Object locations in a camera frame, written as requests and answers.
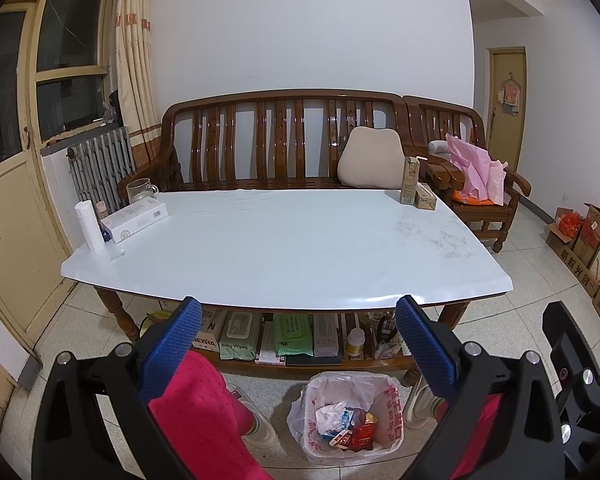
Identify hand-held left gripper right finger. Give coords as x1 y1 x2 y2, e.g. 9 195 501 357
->
395 294 566 480

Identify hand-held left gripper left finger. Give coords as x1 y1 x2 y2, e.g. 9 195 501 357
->
32 296 206 480

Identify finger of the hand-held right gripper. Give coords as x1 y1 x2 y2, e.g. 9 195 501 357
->
541 300 600 411

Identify bin with white plastic bag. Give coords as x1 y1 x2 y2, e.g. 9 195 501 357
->
286 371 406 465

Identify red cigarette box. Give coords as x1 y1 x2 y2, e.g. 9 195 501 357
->
347 420 378 448

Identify white tissue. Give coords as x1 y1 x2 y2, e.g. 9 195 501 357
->
315 401 351 436

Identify green yellow bag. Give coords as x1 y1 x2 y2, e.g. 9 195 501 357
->
140 312 173 341

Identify white red lettered box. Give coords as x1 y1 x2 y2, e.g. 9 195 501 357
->
192 310 219 351

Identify white slipper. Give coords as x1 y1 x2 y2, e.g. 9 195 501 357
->
227 384 281 451
405 370 448 431

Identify beige wipes pack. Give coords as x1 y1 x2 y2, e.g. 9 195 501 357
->
219 310 263 361

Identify white pill bottle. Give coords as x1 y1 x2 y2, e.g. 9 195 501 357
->
345 327 367 359

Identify pink cloth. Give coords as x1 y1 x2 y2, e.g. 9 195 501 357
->
147 350 276 480

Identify person's right leg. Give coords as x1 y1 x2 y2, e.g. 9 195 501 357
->
450 392 503 480

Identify pink white flat box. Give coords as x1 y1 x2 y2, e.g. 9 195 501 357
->
255 322 286 365

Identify white upright box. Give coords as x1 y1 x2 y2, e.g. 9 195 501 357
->
314 312 342 357

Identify small blue capped bottle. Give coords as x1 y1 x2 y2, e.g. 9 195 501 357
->
99 227 127 262

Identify green wipes pack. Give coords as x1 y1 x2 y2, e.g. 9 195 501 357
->
272 313 315 357

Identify red plastic bag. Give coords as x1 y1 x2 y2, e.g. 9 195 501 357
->
557 212 583 236

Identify long white box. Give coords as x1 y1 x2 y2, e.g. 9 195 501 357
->
100 196 169 244

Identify wooden coffee table white top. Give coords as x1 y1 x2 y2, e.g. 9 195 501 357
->
60 187 513 386

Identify brown wooden armchair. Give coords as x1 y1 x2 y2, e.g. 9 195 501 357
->
402 95 532 253

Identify white tube bottle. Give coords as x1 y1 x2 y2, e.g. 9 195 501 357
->
75 200 106 255

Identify small beige drink carton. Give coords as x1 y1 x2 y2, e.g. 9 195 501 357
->
414 182 438 211

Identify clear glass mug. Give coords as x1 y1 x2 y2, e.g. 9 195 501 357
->
126 178 159 204

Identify orange seat cushion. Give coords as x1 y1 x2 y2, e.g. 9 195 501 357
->
452 190 496 207

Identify tall beige drink carton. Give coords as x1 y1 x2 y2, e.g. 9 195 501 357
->
400 156 426 206

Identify pink plastic bag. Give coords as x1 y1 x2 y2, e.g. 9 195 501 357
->
445 132 509 206

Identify yellow balcony door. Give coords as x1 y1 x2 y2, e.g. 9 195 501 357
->
0 150 78 356

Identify grey radiator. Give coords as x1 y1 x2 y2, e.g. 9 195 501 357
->
67 126 137 211

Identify beige cushion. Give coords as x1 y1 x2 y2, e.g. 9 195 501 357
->
337 126 405 191

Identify yellow interior door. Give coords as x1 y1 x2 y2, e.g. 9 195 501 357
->
485 46 527 173

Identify hanging clothes on hanger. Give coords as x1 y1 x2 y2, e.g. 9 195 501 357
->
497 74 522 117

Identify brown wooden sofa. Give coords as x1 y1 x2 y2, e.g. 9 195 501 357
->
117 89 411 193

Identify beige curtain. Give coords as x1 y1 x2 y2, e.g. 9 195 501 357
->
112 0 163 166

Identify yellow framed window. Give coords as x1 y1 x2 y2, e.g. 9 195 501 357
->
0 0 121 171

